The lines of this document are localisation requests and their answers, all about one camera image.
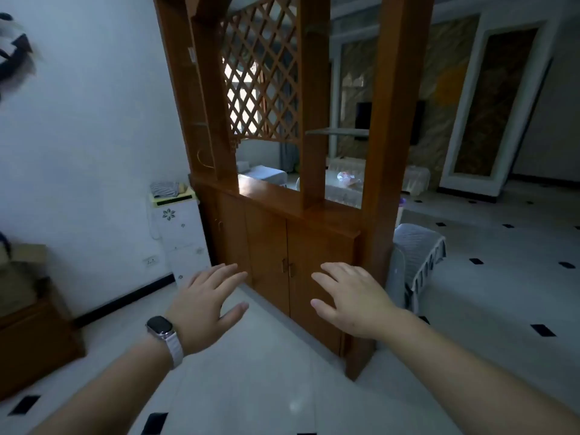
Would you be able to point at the person's right hand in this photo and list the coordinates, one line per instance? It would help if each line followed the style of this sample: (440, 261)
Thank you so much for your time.
(358, 308)

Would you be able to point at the person's left hand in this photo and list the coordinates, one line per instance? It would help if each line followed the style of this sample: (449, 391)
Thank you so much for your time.
(204, 312)

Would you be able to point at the brown wooden cabinet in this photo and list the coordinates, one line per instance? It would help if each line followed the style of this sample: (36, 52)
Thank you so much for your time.
(398, 131)

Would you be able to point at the person's left forearm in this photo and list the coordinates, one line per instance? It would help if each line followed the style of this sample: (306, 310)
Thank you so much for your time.
(104, 389)

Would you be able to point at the person's right forearm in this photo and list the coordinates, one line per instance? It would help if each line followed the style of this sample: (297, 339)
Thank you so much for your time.
(476, 385)

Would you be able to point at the white floral narrow cabinet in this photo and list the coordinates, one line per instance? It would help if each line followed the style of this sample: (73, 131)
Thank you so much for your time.
(181, 235)

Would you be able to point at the low brown drawer chest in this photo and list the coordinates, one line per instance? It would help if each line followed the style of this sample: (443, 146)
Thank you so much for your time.
(36, 344)

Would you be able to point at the smartwatch with white band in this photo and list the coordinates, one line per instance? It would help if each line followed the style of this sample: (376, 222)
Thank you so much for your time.
(158, 326)

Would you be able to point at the trash bin with purple lid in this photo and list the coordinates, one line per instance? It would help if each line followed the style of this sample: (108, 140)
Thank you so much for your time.
(401, 208)

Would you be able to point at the coffee table with white cloth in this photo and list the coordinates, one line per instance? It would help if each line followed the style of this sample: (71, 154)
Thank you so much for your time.
(344, 194)

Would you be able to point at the striped folded cloth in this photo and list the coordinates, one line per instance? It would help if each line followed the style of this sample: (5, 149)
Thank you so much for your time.
(163, 189)

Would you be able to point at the pink white plastic bag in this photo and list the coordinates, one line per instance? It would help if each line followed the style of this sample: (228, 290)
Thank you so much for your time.
(344, 177)

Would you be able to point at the sofa with white cover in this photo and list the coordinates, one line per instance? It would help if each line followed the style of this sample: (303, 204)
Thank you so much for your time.
(263, 174)

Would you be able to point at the open cardboard box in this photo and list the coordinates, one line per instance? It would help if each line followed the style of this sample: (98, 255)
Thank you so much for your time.
(25, 267)

